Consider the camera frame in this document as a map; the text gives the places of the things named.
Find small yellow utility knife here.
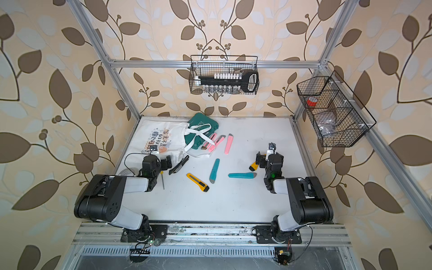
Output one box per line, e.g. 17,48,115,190
249,163,259,172

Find white printed tote bag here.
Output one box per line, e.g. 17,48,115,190
126,119,215,162

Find yellow black utility knife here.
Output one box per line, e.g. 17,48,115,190
186,173,209,192

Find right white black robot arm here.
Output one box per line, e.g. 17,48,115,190
255,153,334,235

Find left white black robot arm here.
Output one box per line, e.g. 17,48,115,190
74,154,172,234

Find black grey utility knife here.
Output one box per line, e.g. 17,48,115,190
169,155,189,175

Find green plastic tool case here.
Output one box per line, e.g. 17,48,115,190
184,112,219,144

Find clear tape roll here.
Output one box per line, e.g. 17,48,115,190
117,168,136,177

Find red small item in basket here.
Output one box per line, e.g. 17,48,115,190
307,96,318,108

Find clear plastic bag in basket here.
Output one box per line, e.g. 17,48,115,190
315,111,336,136

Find black socket bit set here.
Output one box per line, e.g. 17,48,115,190
190,70,259,93

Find yellow handle screwdriver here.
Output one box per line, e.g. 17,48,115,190
160,171,165,190

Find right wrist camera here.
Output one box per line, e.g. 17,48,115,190
266,142,276,160

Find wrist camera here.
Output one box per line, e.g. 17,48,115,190
148,145,159,156
266,142,276,160

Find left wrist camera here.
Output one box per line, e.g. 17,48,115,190
148,145,159,156

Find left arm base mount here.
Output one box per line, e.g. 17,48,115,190
120,225,168,246

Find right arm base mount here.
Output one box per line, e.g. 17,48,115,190
252,226,302,244

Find black wire basket right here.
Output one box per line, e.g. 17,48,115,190
297,71,376,147

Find black wire basket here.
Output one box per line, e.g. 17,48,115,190
297,71,376,147
188,54,259,95

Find black wire basket centre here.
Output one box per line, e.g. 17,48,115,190
188,54,259,95

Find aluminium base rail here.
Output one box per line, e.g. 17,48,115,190
72,222,352,248

